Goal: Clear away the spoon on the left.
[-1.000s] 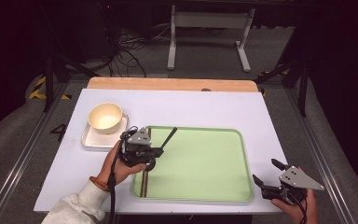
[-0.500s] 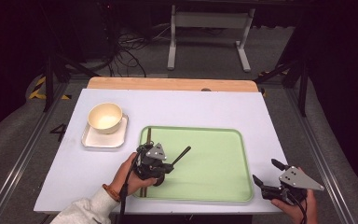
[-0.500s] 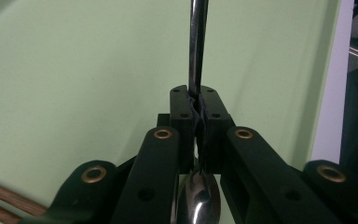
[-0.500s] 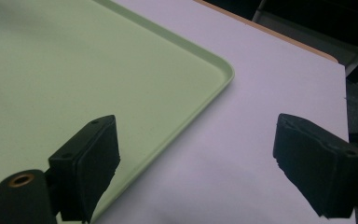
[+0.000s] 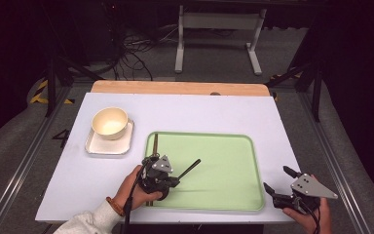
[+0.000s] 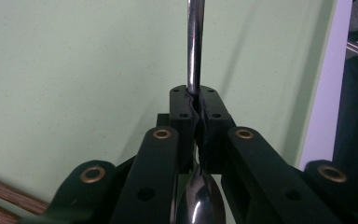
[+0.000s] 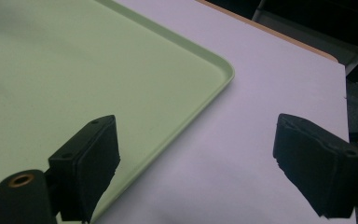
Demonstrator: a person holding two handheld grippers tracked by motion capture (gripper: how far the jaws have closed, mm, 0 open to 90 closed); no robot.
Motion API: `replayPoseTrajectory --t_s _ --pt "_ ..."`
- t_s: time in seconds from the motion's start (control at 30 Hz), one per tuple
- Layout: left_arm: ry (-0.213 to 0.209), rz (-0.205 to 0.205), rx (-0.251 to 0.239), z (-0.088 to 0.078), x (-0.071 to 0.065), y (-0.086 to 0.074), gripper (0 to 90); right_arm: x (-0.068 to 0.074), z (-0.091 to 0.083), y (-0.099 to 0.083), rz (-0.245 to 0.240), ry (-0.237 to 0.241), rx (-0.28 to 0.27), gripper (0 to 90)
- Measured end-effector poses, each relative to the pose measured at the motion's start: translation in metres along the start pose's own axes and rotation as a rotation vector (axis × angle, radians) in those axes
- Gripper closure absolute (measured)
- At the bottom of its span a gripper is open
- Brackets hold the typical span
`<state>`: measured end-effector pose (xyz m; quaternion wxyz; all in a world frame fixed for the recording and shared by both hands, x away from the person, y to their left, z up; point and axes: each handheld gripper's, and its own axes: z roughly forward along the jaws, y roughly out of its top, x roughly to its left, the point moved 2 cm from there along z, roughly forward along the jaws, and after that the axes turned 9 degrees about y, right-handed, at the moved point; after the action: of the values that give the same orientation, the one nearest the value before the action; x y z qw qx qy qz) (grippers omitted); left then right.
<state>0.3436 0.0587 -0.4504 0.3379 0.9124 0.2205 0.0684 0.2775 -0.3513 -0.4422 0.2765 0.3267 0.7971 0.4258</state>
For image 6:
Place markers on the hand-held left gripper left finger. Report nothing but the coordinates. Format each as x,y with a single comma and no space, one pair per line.
183,105

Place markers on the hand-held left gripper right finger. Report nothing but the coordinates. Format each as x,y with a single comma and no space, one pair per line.
214,109

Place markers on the metal spoon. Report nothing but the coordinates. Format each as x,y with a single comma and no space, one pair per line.
195,46

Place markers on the green tray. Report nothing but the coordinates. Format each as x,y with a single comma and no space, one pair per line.
74,77

